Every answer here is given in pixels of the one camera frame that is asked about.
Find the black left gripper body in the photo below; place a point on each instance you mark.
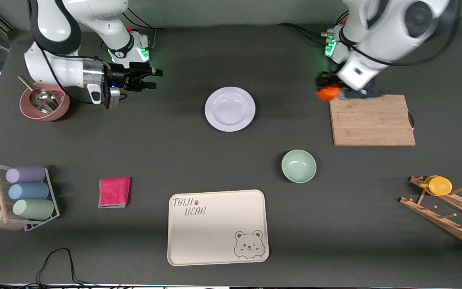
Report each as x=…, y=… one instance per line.
x=321, y=81

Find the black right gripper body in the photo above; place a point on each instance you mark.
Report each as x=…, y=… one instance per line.
x=119, y=76

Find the orange fruit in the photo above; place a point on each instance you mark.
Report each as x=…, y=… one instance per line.
x=328, y=93

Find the white round plate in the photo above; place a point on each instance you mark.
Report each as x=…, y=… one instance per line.
x=229, y=109

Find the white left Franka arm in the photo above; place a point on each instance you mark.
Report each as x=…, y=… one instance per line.
x=395, y=24

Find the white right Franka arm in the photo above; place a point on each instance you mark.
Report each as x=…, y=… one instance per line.
x=54, y=24

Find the wooden cutting board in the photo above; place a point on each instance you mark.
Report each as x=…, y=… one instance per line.
x=371, y=120

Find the pink bowl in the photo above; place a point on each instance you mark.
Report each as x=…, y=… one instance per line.
x=60, y=111

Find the metal scoop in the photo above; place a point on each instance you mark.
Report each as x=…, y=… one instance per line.
x=40, y=100

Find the green bowl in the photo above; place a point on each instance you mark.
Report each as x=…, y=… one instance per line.
x=299, y=166

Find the pink folded cloth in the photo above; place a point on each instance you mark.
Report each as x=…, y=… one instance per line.
x=114, y=192

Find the purple plastic cup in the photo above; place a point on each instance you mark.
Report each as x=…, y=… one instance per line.
x=25, y=174

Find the blue plastic cup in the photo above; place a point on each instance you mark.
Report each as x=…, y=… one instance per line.
x=28, y=191

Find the yellow round lid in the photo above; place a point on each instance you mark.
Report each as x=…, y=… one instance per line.
x=439, y=186

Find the green plastic cup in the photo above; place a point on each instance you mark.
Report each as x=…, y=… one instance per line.
x=34, y=208

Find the beige bear print tray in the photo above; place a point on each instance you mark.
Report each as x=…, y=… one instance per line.
x=215, y=233

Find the wooden peg drying rack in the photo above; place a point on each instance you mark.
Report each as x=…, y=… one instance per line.
x=447, y=218

